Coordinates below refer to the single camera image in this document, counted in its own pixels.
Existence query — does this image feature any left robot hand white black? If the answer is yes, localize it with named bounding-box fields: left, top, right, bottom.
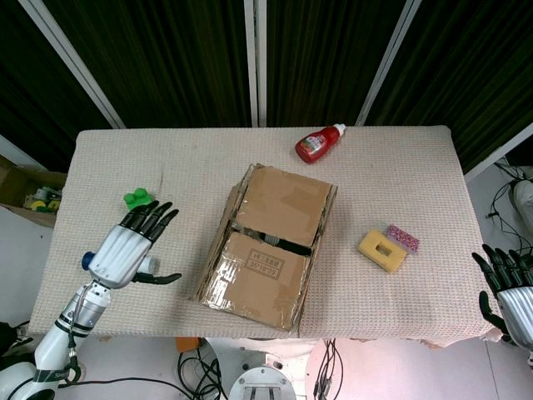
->
left=87, top=200, right=183, bottom=290

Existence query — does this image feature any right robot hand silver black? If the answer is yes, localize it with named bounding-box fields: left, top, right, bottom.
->
left=471, top=244, right=533, bottom=349

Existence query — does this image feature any brown cardboard box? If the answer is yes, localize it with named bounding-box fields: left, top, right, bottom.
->
left=190, top=162, right=339, bottom=334

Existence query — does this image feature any open cardboard storage box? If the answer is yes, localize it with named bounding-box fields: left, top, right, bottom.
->
left=0, top=156, right=67, bottom=228

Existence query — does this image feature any white spray can blue cap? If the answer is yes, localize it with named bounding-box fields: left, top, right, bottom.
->
left=81, top=252, right=162, bottom=276

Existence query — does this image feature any green toy building block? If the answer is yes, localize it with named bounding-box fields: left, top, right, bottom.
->
left=123, top=187, right=157, bottom=211

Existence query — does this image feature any white rounded object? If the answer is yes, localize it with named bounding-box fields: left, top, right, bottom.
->
left=511, top=178, right=533, bottom=225

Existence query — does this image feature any orange plastic part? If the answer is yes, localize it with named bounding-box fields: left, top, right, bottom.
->
left=175, top=336, right=204, bottom=355

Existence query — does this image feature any black and white shoe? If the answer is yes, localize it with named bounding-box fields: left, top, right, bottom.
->
left=0, top=322, right=35, bottom=360

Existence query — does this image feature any yellow sponge with hole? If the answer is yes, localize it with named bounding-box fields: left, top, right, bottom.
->
left=357, top=228, right=408, bottom=274

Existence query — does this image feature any beige woven tablecloth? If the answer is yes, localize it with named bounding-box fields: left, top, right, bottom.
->
left=27, top=124, right=508, bottom=349

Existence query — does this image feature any red sauce bottle white cap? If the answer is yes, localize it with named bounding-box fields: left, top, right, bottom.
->
left=295, top=123, right=348, bottom=165

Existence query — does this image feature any black cable tangle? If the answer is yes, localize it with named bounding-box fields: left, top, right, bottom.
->
left=485, top=161, right=533, bottom=256

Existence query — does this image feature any black cable bundle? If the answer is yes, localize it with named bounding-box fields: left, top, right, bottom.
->
left=177, top=348, right=229, bottom=400
left=312, top=337, right=347, bottom=400

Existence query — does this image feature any white partition frame post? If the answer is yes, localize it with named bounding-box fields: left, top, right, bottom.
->
left=0, top=132, right=47, bottom=172
left=243, top=0, right=268, bottom=128
left=463, top=123, right=533, bottom=184
left=18, top=0, right=127, bottom=129
left=355, top=0, right=424, bottom=127

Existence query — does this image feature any grey round robot base plate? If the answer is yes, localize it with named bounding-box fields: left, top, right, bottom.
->
left=227, top=365, right=296, bottom=400

